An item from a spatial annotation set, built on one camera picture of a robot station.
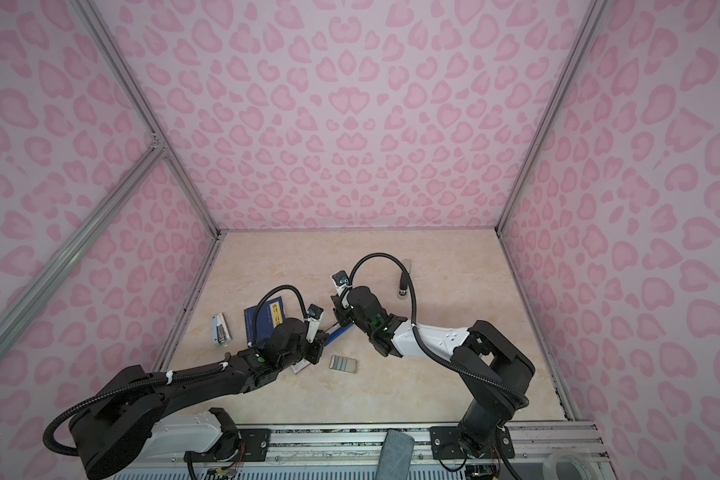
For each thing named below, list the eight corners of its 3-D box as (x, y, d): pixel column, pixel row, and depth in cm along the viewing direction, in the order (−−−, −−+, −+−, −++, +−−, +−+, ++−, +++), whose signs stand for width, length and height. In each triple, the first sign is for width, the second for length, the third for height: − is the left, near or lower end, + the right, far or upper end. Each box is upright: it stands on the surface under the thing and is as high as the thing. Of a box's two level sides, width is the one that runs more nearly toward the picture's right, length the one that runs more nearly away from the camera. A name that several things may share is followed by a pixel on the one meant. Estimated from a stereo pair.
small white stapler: (216, 348, 92) (212, 344, 90) (216, 319, 98) (212, 315, 96) (231, 343, 93) (228, 339, 90) (230, 315, 99) (227, 311, 97)
